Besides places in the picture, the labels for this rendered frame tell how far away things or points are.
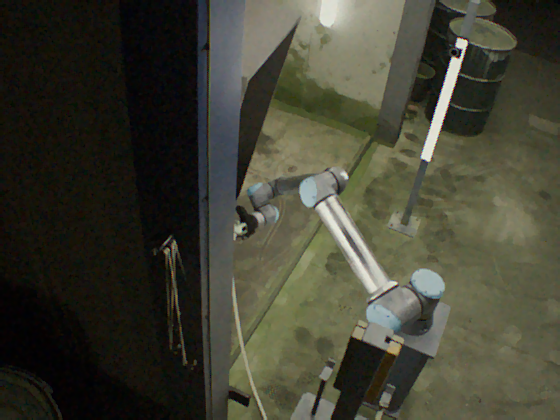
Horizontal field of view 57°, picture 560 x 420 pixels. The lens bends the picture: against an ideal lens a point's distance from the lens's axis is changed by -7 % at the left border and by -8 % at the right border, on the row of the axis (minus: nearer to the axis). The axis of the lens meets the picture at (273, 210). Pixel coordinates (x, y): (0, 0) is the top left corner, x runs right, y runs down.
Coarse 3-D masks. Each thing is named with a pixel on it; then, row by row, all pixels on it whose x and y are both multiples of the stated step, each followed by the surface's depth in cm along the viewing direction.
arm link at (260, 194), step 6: (252, 186) 280; (258, 186) 280; (264, 186) 283; (270, 186) 284; (252, 192) 280; (258, 192) 280; (264, 192) 281; (270, 192) 283; (252, 198) 281; (258, 198) 280; (264, 198) 281; (270, 198) 285; (252, 204) 282; (258, 204) 280; (264, 204) 280
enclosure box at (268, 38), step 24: (264, 0) 225; (264, 24) 211; (288, 24) 217; (264, 48) 200; (288, 48) 238; (264, 72) 251; (240, 96) 190; (264, 96) 260; (240, 120) 275; (264, 120) 267; (240, 144) 286; (240, 168) 297; (240, 192) 308
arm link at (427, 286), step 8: (416, 272) 223; (424, 272) 223; (432, 272) 224; (416, 280) 219; (424, 280) 220; (432, 280) 221; (440, 280) 221; (408, 288) 219; (416, 288) 217; (424, 288) 217; (432, 288) 217; (440, 288) 218; (416, 296) 216; (424, 296) 216; (432, 296) 216; (440, 296) 218; (424, 304) 217; (432, 304) 219; (424, 312) 218; (432, 312) 226
